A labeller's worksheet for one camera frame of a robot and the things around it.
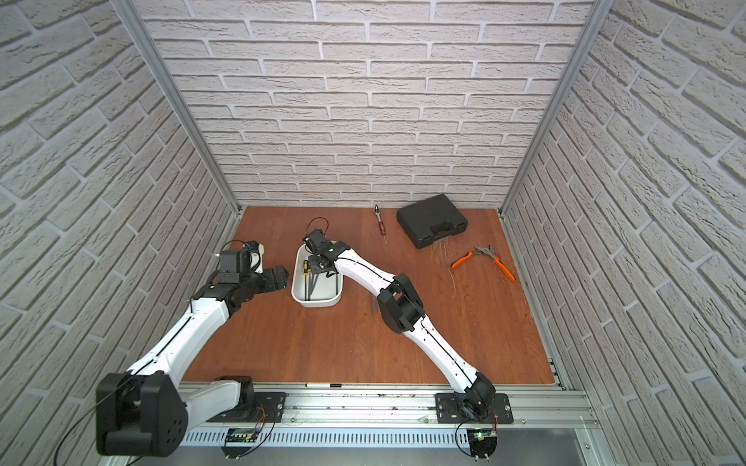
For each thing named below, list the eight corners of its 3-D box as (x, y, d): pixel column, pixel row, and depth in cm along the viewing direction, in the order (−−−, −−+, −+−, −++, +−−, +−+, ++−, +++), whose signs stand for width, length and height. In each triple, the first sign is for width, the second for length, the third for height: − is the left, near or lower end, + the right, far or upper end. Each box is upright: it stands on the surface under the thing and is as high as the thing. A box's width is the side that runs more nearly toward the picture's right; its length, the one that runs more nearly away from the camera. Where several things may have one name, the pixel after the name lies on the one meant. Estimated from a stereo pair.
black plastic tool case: (414, 251, 108) (416, 243, 104) (392, 218, 118) (392, 209, 114) (467, 230, 115) (470, 221, 111) (441, 200, 125) (443, 192, 121)
